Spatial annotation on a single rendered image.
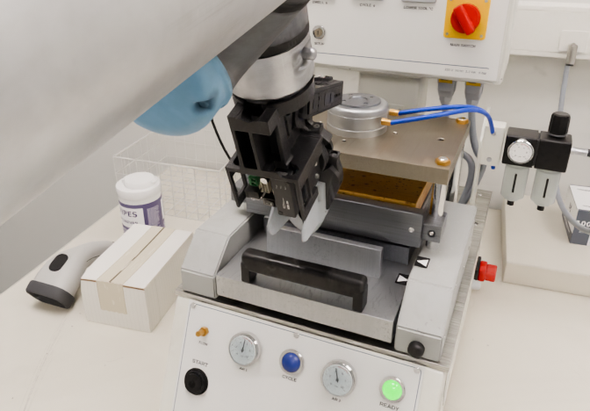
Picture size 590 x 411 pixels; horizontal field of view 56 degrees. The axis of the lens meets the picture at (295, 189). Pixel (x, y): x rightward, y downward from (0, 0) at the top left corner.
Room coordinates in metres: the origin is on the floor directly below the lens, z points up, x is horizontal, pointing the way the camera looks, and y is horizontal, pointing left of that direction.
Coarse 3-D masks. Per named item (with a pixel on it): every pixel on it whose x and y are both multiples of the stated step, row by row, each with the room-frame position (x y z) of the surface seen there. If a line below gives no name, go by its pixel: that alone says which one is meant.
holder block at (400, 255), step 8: (424, 208) 0.68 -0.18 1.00; (264, 216) 0.66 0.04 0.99; (264, 224) 0.65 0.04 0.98; (288, 224) 0.64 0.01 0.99; (264, 232) 0.65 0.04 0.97; (320, 232) 0.62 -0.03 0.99; (328, 232) 0.62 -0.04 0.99; (336, 232) 0.61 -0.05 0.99; (344, 232) 0.61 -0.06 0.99; (352, 240) 0.60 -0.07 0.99; (360, 240) 0.60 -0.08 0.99; (368, 240) 0.60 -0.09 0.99; (376, 240) 0.59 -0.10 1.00; (384, 248) 0.59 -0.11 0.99; (392, 248) 0.58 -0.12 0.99; (400, 248) 0.58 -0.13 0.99; (408, 248) 0.58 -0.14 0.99; (384, 256) 0.59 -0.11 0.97; (392, 256) 0.58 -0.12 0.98; (400, 256) 0.58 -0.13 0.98; (408, 256) 0.58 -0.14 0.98
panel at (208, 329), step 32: (192, 320) 0.55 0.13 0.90; (224, 320) 0.54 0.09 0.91; (256, 320) 0.53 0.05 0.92; (192, 352) 0.53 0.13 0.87; (224, 352) 0.52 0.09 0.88; (320, 352) 0.49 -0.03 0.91; (352, 352) 0.48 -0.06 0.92; (224, 384) 0.50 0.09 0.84; (256, 384) 0.49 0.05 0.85; (288, 384) 0.48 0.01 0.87; (320, 384) 0.47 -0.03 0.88; (416, 384) 0.44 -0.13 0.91
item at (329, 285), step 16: (256, 256) 0.53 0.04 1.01; (272, 256) 0.53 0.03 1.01; (288, 256) 0.53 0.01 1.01; (256, 272) 0.53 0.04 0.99; (272, 272) 0.52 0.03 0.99; (288, 272) 0.52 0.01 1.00; (304, 272) 0.51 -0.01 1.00; (320, 272) 0.50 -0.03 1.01; (336, 272) 0.50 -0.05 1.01; (352, 272) 0.50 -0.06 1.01; (320, 288) 0.50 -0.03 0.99; (336, 288) 0.49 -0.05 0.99; (352, 288) 0.49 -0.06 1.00; (352, 304) 0.49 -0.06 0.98
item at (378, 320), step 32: (320, 256) 0.58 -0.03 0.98; (352, 256) 0.56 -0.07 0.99; (416, 256) 0.59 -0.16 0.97; (224, 288) 0.55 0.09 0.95; (256, 288) 0.53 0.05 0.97; (288, 288) 0.53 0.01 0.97; (384, 288) 0.53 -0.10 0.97; (320, 320) 0.50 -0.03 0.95; (352, 320) 0.49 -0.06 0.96; (384, 320) 0.47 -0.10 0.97
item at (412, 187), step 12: (348, 180) 0.63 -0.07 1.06; (360, 180) 0.63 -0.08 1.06; (372, 180) 0.63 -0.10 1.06; (384, 180) 0.63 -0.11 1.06; (396, 180) 0.63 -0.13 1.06; (408, 180) 0.63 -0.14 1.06; (348, 192) 0.60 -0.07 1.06; (360, 192) 0.60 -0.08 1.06; (372, 192) 0.60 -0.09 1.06; (384, 192) 0.60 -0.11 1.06; (396, 192) 0.60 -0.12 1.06; (408, 192) 0.60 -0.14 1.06; (420, 192) 0.60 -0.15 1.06; (396, 204) 0.58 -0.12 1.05; (408, 204) 0.58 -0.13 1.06; (420, 204) 0.60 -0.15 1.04
